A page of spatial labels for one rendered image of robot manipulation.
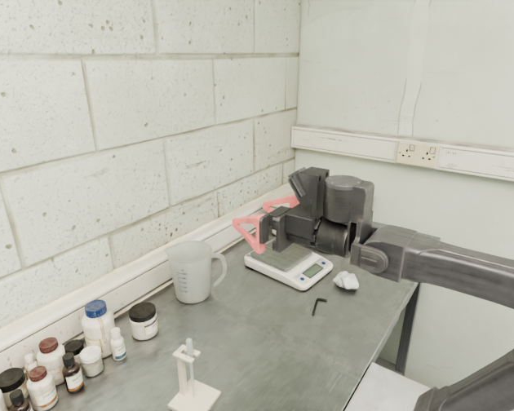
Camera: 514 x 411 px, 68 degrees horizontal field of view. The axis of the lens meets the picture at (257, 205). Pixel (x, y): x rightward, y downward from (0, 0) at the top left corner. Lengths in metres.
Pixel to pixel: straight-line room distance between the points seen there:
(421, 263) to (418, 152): 1.00
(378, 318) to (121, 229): 0.76
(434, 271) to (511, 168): 0.98
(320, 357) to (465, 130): 0.97
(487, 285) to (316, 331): 0.58
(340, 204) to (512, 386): 0.33
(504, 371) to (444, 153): 1.01
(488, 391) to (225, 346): 0.59
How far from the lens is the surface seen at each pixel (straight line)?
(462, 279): 0.58
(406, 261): 0.57
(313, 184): 0.60
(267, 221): 0.62
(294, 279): 1.21
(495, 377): 0.66
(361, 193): 0.57
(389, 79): 1.60
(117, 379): 0.99
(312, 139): 1.70
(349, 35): 1.66
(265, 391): 0.92
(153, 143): 1.14
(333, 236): 0.61
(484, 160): 1.52
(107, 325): 1.00
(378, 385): 0.97
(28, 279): 1.03
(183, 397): 0.91
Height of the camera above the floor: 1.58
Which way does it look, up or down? 22 degrees down
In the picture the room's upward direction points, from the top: straight up
